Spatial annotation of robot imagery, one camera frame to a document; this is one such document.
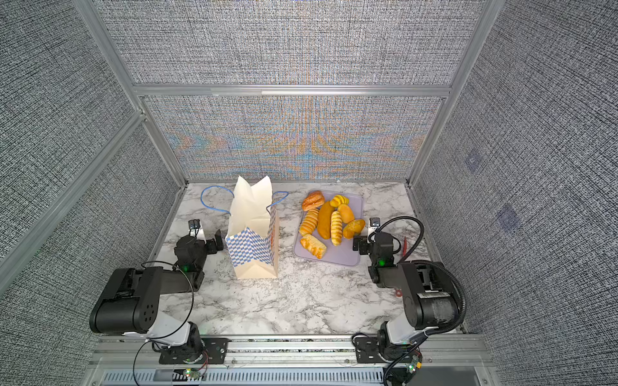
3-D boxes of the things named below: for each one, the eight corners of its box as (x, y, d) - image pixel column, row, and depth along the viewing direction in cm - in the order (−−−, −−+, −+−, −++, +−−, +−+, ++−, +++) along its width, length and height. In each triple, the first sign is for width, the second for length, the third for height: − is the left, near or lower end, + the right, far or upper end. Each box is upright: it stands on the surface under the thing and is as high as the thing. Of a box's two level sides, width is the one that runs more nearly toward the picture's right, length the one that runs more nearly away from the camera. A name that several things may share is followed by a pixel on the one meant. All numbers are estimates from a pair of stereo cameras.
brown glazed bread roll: (302, 213, 109) (302, 206, 105) (302, 198, 115) (302, 190, 111) (323, 213, 109) (324, 206, 105) (323, 198, 115) (323, 190, 111)
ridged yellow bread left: (297, 235, 102) (297, 230, 99) (310, 212, 110) (310, 206, 107) (309, 239, 101) (309, 234, 98) (321, 215, 109) (321, 210, 106)
